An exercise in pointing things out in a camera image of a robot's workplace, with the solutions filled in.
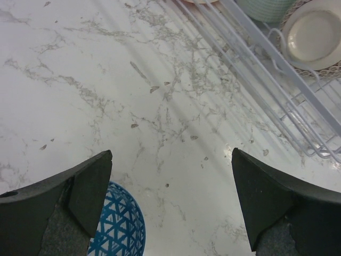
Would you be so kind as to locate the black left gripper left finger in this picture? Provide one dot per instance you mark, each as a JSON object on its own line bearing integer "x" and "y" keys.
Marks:
{"x": 58, "y": 215}

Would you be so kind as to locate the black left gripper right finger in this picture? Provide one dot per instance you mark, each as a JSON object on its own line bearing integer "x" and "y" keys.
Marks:
{"x": 285, "y": 215}

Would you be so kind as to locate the blue triangle patterned bowl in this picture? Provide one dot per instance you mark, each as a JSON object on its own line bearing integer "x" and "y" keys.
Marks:
{"x": 121, "y": 229}

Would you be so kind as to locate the brown checkered blue-rimmed bowl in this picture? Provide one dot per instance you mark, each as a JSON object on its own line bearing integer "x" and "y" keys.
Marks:
{"x": 310, "y": 38}

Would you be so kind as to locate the pale green ribbed bowl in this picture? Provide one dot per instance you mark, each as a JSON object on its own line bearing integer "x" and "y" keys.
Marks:
{"x": 265, "y": 10}

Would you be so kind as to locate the orange and white bowl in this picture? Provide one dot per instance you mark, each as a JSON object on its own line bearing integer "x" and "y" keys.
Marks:
{"x": 201, "y": 1}

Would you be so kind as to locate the white wire dish rack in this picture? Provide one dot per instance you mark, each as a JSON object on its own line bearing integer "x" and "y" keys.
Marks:
{"x": 305, "y": 110}

